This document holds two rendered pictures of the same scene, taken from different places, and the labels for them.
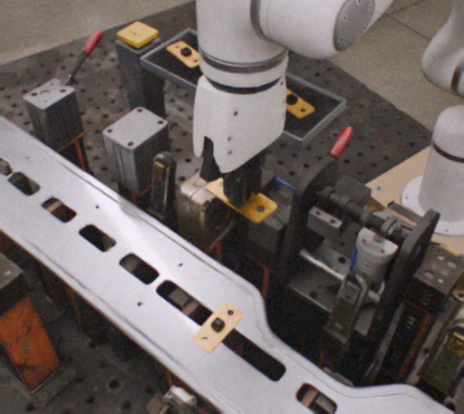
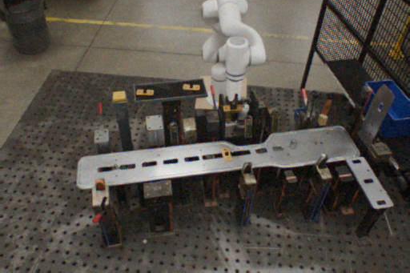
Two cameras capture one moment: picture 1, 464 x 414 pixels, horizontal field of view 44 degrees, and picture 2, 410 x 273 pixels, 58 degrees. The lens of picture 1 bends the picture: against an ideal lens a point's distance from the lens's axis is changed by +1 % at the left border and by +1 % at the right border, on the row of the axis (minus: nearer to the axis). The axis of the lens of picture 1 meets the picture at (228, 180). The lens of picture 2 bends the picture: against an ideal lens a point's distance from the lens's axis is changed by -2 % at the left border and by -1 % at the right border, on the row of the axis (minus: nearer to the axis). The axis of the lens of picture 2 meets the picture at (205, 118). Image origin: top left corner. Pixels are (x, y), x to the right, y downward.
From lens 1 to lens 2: 1.22 m
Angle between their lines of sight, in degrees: 36
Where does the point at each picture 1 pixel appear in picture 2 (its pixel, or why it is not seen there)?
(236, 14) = (245, 63)
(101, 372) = (183, 210)
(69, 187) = (142, 157)
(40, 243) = (158, 174)
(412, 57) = (118, 59)
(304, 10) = (261, 57)
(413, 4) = (95, 36)
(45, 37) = not seen: outside the picture
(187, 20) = (53, 91)
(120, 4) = not seen: outside the picture
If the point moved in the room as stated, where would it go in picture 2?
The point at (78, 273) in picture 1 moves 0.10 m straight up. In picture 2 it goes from (179, 171) to (178, 158)
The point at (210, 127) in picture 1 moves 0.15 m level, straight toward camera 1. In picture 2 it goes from (237, 90) to (268, 106)
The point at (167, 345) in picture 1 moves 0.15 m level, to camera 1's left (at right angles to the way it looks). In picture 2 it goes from (222, 166) to (201, 186)
